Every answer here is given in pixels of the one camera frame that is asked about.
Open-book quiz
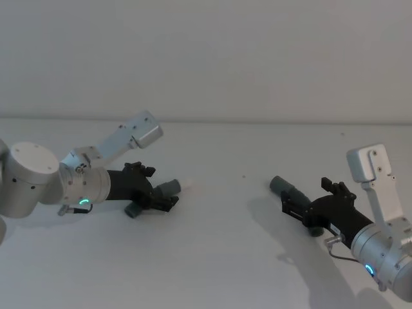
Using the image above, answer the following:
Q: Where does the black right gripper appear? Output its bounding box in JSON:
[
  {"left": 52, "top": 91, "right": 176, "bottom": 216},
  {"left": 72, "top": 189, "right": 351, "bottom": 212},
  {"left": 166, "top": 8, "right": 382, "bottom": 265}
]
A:
[{"left": 280, "top": 176, "right": 375, "bottom": 249}]

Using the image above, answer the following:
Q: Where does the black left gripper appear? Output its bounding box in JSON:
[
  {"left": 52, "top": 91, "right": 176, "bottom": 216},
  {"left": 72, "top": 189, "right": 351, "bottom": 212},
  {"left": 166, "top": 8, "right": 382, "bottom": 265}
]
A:
[{"left": 105, "top": 162, "right": 180, "bottom": 214}]

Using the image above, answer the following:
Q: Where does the grey tube with white tip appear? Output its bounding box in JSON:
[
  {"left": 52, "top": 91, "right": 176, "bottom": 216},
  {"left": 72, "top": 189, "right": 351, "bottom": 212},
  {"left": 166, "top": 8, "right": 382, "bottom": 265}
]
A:
[{"left": 124, "top": 178, "right": 196, "bottom": 220}]

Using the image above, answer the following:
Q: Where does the white table cloth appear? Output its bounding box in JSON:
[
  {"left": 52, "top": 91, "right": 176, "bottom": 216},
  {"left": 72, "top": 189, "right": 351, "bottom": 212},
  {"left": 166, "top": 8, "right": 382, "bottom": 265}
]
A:
[{"left": 0, "top": 117, "right": 412, "bottom": 309}]

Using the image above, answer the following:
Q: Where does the white curtain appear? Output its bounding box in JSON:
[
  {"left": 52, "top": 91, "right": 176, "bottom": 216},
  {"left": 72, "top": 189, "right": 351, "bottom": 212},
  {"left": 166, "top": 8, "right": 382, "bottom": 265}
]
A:
[{"left": 0, "top": 0, "right": 412, "bottom": 124}]

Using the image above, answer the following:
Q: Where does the plain grey tube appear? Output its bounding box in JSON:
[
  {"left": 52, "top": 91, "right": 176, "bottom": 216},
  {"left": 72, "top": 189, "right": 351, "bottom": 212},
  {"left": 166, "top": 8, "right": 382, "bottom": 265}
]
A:
[{"left": 269, "top": 175, "right": 324, "bottom": 238}]

